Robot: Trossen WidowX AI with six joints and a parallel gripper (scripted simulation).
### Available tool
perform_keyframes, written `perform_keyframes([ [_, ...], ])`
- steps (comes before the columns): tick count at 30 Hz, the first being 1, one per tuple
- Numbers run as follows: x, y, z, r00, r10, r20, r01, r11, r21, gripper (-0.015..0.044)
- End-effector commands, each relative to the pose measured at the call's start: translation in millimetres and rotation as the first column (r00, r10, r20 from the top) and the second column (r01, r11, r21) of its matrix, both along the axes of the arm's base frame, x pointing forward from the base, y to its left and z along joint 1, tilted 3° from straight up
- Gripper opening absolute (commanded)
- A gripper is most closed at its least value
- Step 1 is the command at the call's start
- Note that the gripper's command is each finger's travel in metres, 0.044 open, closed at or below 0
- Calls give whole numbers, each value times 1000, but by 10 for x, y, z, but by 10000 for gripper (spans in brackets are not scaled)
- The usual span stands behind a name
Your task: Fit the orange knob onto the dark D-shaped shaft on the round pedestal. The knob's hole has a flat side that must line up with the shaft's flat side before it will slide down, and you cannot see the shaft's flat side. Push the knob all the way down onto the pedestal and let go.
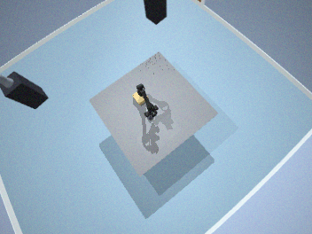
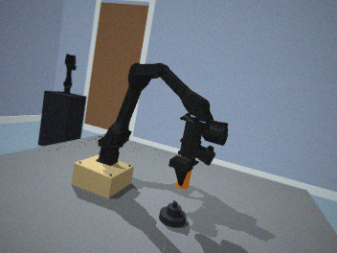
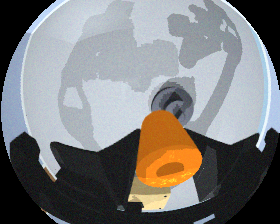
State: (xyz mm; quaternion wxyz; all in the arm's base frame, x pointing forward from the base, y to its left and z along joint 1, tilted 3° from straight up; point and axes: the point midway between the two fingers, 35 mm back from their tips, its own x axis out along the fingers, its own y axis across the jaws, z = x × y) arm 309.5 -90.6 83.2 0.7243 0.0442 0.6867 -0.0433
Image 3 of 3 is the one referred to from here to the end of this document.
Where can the orange knob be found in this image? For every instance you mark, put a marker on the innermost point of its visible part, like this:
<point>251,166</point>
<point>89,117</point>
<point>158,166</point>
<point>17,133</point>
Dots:
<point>166,156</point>

